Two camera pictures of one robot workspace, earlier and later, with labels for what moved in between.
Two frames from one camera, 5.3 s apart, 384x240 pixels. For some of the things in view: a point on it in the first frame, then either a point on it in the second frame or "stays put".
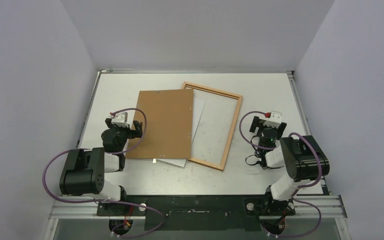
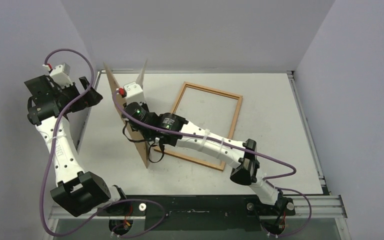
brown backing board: x=168 y=133 → x=140 y=143
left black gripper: x=137 y=132 → x=92 y=97
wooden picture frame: x=186 y=85 stays put
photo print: x=198 y=104 → x=140 y=79
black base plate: x=200 y=212 stays put
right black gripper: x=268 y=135 → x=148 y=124
